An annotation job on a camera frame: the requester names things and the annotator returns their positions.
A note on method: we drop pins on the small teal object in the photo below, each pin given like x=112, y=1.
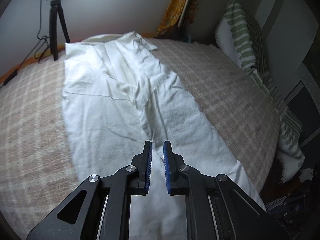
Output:
x=186, y=39

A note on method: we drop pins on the green striped white pillow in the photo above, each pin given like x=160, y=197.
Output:
x=237, y=35

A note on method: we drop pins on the yellow patterned cloth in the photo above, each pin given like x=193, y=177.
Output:
x=172, y=12

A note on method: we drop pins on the green striped white throw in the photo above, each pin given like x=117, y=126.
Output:
x=287, y=140

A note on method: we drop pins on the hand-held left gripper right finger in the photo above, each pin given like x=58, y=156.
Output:
x=166, y=170

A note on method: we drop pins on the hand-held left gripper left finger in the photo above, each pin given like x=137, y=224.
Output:
x=149, y=165

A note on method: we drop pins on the beige checked blanket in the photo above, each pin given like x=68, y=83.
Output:
x=225, y=100

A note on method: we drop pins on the white shirt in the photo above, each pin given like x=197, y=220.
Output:
x=105, y=110

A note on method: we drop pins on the striped purple cloth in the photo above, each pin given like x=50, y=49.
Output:
x=275, y=203

